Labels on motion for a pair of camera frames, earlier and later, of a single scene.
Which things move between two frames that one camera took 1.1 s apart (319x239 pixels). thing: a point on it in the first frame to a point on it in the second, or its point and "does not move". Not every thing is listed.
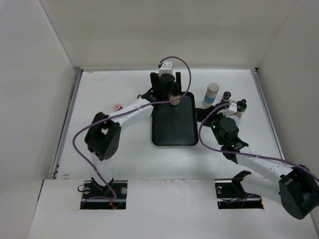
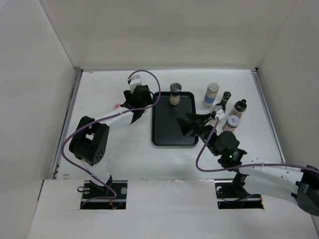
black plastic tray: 175,125 does not move
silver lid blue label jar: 212,91 does not move
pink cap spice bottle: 117,107 does not move
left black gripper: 154,77 to 128,95
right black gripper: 200,112 to 186,126
